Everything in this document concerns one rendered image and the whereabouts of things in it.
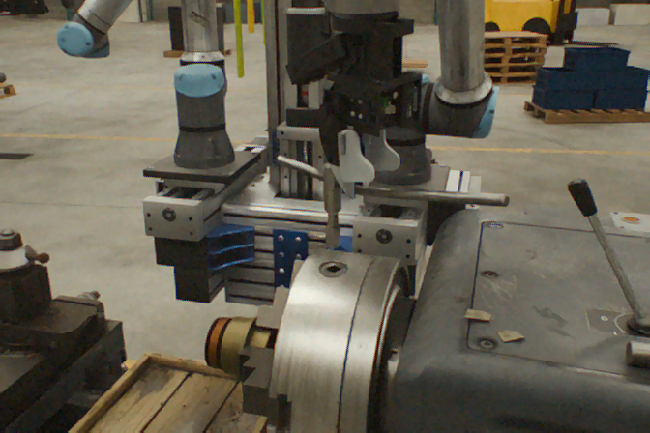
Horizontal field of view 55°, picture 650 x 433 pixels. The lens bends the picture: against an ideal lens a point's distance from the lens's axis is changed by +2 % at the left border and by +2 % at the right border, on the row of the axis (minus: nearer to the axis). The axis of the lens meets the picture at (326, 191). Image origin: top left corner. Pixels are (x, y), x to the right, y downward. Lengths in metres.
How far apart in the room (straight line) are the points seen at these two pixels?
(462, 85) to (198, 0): 0.71
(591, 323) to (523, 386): 0.13
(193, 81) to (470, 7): 0.66
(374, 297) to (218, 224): 0.81
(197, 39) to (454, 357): 1.18
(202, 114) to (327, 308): 0.83
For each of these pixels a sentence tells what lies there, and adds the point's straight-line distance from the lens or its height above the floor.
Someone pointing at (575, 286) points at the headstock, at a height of 1.26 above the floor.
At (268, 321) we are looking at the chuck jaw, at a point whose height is 1.12.
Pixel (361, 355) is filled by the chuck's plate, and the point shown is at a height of 1.18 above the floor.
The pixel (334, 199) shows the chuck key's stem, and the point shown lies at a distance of 0.75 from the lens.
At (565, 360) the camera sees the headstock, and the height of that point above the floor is 1.26.
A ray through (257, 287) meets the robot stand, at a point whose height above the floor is 0.86.
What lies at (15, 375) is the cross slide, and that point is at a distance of 1.20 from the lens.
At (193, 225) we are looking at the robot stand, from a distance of 1.43.
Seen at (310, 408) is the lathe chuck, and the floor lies 1.12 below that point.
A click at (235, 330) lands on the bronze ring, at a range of 0.92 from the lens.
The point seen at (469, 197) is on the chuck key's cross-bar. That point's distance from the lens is 0.62.
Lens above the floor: 1.60
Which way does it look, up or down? 19 degrees down
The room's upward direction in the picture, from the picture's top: straight up
